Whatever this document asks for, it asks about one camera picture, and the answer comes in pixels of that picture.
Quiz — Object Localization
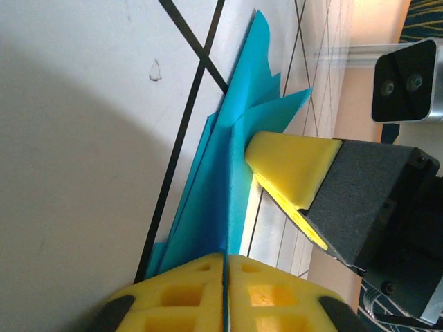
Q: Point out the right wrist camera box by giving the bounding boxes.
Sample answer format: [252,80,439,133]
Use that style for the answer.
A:
[371,38,443,124]

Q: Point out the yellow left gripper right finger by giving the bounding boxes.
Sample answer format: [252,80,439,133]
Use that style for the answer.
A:
[226,254,370,332]

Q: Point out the blue paper sheet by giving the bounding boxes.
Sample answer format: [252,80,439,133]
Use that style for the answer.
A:
[145,9,314,277]

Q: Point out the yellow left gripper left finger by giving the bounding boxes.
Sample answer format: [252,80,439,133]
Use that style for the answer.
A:
[78,252,226,332]

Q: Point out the wide aluminium mounting rail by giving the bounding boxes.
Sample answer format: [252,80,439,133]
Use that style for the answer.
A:
[240,172,316,279]

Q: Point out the aluminium table edge rail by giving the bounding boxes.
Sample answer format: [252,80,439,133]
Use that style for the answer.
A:
[313,43,426,67]

